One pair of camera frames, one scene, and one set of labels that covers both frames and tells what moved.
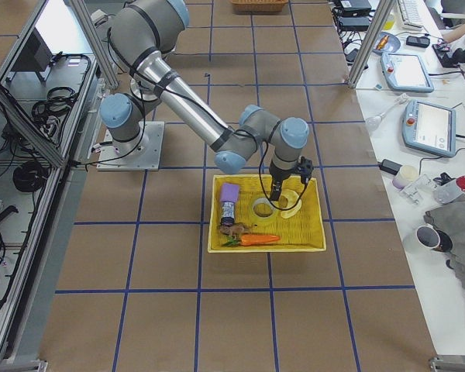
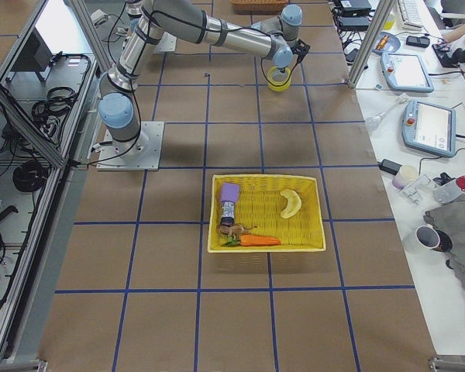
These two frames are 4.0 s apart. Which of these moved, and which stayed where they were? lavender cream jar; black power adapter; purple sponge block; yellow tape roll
Moved: yellow tape roll
Stayed: lavender cream jar; black power adapter; purple sponge block
